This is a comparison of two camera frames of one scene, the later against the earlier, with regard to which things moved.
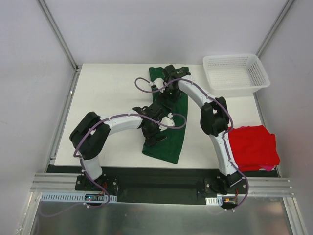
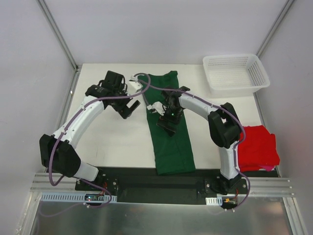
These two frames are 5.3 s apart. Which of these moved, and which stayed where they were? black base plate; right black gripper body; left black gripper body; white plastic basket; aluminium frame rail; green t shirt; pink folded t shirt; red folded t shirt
Moved: right black gripper body; green t shirt; left black gripper body
Stayed: pink folded t shirt; red folded t shirt; white plastic basket; black base plate; aluminium frame rail
